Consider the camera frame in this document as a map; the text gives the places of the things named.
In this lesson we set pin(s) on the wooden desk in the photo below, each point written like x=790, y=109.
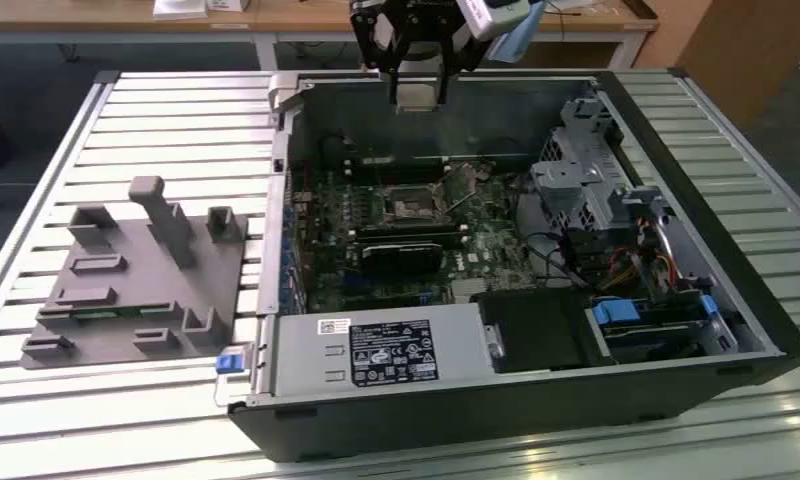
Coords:
x=73, y=15

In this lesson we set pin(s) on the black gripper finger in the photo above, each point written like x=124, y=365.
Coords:
x=373, y=40
x=463, y=47

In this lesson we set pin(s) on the green motherboard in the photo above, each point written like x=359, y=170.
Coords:
x=493, y=240

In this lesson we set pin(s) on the wooden cabinet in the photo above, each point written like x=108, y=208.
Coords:
x=760, y=50

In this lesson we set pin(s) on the hard disk in blue carrier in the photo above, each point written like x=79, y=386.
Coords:
x=614, y=312

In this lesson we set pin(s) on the blue plastic clip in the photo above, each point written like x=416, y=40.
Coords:
x=708, y=306

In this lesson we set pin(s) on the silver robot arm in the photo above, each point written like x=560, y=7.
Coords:
x=419, y=54

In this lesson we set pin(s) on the metal drive cage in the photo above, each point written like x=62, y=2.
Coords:
x=563, y=175

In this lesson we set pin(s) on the small silver heatsink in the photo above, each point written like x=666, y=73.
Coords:
x=469, y=287

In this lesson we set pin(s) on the blue case latch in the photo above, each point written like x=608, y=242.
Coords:
x=229, y=362

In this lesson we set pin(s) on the CPU socket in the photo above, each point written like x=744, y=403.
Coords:
x=413, y=205

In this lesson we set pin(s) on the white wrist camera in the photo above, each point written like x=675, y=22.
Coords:
x=489, y=17

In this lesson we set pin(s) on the black PC case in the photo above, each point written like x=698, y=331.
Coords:
x=507, y=420

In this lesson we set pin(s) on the black graphics card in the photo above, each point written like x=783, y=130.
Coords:
x=400, y=257

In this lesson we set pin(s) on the green RAM stick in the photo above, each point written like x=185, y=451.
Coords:
x=96, y=314
x=407, y=233

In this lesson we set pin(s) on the grey power supply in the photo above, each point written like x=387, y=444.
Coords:
x=307, y=350

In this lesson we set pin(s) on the white box with print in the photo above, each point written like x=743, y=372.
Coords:
x=229, y=5

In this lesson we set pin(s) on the grey parts rack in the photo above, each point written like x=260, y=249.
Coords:
x=127, y=300

